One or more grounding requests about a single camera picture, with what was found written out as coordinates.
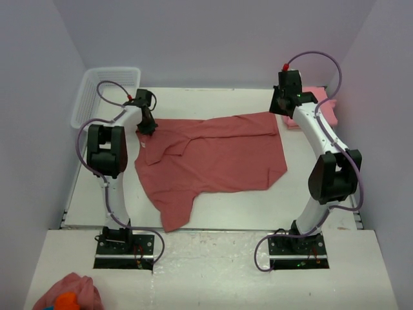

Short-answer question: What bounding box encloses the crumpled red cloth pile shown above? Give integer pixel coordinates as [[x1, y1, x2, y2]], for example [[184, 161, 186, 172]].
[[32, 273, 105, 310]]

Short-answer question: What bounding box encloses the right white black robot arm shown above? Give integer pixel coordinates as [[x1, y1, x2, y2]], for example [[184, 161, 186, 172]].
[[269, 68, 362, 238]]

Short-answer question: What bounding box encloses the orange blue toy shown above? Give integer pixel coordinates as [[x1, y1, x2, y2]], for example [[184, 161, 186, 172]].
[[53, 292, 81, 310]]

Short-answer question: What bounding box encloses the folded pink t shirt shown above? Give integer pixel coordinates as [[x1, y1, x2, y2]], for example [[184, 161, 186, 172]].
[[283, 85, 339, 130]]

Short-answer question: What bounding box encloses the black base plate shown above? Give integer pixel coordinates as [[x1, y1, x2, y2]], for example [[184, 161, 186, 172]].
[[268, 229, 330, 271], [94, 228, 154, 271]]

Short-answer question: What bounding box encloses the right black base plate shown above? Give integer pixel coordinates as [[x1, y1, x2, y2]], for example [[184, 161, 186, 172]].
[[268, 229, 330, 271]]

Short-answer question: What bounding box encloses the red polo t shirt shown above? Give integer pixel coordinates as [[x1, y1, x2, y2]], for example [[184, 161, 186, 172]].
[[135, 112, 287, 232]]

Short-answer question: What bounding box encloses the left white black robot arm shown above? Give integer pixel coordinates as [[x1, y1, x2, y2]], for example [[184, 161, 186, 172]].
[[86, 88, 157, 243]]

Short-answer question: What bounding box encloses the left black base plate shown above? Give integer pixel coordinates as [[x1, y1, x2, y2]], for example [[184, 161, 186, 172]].
[[94, 228, 154, 271]]

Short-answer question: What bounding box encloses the white plastic basket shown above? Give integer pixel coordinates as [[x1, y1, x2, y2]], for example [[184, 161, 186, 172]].
[[70, 67, 141, 129]]

